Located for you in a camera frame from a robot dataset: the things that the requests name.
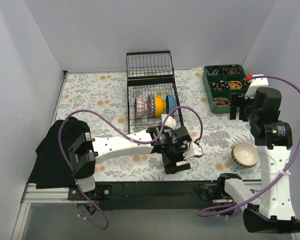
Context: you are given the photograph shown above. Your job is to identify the plain white bowl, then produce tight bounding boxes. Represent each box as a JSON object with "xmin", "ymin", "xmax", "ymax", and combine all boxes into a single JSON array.
[{"xmin": 161, "ymin": 114, "xmax": 177, "ymax": 130}]

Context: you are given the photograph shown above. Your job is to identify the yellow bowl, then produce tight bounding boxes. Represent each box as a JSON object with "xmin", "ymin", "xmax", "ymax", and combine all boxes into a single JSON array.
[{"xmin": 154, "ymin": 96, "xmax": 166, "ymax": 117}]

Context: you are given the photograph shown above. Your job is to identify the blue ceramic bowl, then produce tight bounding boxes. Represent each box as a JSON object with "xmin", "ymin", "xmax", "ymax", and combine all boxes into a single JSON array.
[{"xmin": 165, "ymin": 94, "xmax": 177, "ymax": 115}]

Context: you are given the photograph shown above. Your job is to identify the red patterned bowl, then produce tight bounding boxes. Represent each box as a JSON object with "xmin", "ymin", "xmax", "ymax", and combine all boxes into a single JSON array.
[{"xmin": 146, "ymin": 95, "xmax": 156, "ymax": 118}]

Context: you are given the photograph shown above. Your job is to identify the blue patterned bowl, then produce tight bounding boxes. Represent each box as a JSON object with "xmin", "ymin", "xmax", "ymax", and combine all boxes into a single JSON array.
[{"xmin": 133, "ymin": 97, "xmax": 147, "ymax": 119}]

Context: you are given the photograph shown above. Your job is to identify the black wire dish rack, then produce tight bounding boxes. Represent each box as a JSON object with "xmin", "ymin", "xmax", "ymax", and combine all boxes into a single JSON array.
[{"xmin": 126, "ymin": 50, "xmax": 184, "ymax": 134}]

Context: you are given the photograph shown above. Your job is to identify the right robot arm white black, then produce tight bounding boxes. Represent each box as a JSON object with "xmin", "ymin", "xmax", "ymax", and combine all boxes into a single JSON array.
[{"xmin": 216, "ymin": 87, "xmax": 300, "ymax": 234}]

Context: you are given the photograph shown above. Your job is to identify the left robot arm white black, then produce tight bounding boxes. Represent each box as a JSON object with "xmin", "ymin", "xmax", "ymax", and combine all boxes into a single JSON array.
[{"xmin": 68, "ymin": 126, "xmax": 195, "ymax": 200}]

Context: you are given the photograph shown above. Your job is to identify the yellow bands in tray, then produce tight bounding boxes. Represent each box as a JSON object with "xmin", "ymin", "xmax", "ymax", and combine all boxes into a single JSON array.
[{"xmin": 228, "ymin": 80, "xmax": 243, "ymax": 90}]

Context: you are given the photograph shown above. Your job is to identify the green compartment organizer tray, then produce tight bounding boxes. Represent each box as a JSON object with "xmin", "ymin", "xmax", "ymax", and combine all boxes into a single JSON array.
[{"xmin": 202, "ymin": 64, "xmax": 250, "ymax": 114}]

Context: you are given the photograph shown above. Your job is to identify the black front base bar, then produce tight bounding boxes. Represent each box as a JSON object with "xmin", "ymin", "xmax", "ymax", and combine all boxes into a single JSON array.
[{"xmin": 96, "ymin": 180, "xmax": 216, "ymax": 211}]

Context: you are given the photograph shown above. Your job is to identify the white bowl patterned rim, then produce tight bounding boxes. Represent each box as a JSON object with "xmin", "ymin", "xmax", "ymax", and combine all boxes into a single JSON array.
[{"xmin": 231, "ymin": 142, "xmax": 260, "ymax": 168}]

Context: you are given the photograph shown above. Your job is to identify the black cloth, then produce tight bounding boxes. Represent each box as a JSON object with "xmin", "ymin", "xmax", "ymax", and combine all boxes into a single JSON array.
[{"xmin": 28, "ymin": 117, "xmax": 90, "ymax": 189}]

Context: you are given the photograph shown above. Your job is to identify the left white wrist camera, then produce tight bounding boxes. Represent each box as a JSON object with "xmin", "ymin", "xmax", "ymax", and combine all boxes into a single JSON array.
[{"xmin": 182, "ymin": 141, "xmax": 204, "ymax": 160}]

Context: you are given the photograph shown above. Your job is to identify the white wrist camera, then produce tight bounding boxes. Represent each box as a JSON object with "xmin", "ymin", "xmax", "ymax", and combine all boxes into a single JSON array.
[
  {"xmin": 182, "ymin": 141, "xmax": 204, "ymax": 160},
  {"xmin": 244, "ymin": 74, "xmax": 269, "ymax": 100}
]

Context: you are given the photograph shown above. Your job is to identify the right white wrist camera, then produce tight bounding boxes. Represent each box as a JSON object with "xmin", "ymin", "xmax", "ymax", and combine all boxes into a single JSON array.
[{"xmin": 244, "ymin": 74, "xmax": 269, "ymax": 100}]

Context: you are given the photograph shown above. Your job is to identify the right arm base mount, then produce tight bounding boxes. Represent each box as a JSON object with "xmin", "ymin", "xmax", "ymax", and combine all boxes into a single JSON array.
[{"xmin": 193, "ymin": 173, "xmax": 242, "ymax": 206}]

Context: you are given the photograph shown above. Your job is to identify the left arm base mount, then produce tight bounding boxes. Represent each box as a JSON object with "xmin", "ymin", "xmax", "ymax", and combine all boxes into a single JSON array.
[{"xmin": 67, "ymin": 184, "xmax": 112, "ymax": 217}]

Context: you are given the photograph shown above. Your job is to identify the aluminium frame rail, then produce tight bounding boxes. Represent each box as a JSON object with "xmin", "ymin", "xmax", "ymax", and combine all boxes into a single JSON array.
[{"xmin": 11, "ymin": 181, "xmax": 300, "ymax": 240}]

